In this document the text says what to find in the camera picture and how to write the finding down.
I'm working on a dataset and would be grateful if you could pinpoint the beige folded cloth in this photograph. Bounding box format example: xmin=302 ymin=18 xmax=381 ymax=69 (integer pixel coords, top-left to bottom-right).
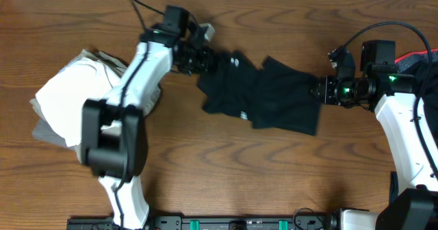
xmin=64 ymin=48 xmax=162 ymax=164

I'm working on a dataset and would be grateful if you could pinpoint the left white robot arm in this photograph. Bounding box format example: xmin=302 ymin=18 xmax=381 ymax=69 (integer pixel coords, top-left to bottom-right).
xmin=81 ymin=23 xmax=215 ymax=229

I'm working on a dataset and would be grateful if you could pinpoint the black t-shirt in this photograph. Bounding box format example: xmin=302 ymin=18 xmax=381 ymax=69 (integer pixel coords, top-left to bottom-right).
xmin=197 ymin=51 xmax=320 ymax=136

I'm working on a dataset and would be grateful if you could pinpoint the black shorts red waistband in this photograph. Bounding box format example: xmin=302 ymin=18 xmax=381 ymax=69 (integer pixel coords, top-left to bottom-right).
xmin=395 ymin=49 xmax=437 ymax=143

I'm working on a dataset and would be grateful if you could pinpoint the grey folded cloth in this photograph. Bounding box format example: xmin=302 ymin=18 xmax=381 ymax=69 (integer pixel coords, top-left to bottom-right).
xmin=30 ymin=99 xmax=75 ymax=150

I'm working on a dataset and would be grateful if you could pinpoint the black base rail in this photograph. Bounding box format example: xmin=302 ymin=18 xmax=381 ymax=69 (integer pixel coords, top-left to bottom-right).
xmin=66 ymin=216 xmax=339 ymax=230

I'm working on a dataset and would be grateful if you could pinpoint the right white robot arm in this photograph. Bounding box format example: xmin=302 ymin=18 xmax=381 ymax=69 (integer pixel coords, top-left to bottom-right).
xmin=309 ymin=73 xmax=437 ymax=229

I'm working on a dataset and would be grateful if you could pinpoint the white folded cloth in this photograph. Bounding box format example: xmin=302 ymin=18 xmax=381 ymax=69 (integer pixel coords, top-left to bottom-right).
xmin=35 ymin=56 xmax=162 ymax=148

